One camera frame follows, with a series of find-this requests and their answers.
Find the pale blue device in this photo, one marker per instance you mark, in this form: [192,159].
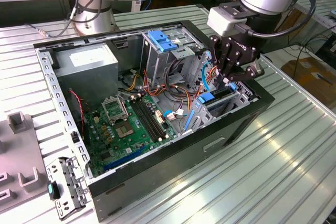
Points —
[334,13]

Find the blue plastic drive latch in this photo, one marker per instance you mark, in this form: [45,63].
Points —
[162,43]

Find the hard disk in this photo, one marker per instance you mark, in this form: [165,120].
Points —
[207,97]

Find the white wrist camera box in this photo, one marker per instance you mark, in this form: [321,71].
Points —
[220,22]

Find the blue expansion slot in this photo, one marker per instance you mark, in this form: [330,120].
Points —
[123,159]

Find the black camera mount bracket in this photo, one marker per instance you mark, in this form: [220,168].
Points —
[236,11]

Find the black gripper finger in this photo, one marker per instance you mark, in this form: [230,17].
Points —
[253,73]
[221,56]

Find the black open PC case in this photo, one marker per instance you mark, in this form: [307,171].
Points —
[157,171]

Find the metal card retention bracket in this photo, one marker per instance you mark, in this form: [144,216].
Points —
[69,182]

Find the brown cardboard box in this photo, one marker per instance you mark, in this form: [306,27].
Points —
[309,77]

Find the black case latch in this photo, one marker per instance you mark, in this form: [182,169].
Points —
[74,138]

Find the CPU socket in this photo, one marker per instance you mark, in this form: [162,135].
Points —
[123,130]

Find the grey parts rack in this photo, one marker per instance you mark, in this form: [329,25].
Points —
[18,153]

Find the grey metal disk bay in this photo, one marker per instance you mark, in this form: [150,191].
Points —
[200,120]

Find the black RAM slot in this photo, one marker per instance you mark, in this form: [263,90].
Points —
[149,119]
[146,120]
[153,117]
[143,121]

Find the green motherboard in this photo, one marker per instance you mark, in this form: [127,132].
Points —
[131,144]

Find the metal slat side table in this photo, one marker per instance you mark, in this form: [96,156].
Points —
[323,11]

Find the grey optical drive cage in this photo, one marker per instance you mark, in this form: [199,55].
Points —
[155,61]

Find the grey power supply unit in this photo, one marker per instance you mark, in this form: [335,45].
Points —
[86,82]

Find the black clip with teal tab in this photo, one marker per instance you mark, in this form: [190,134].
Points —
[53,191]

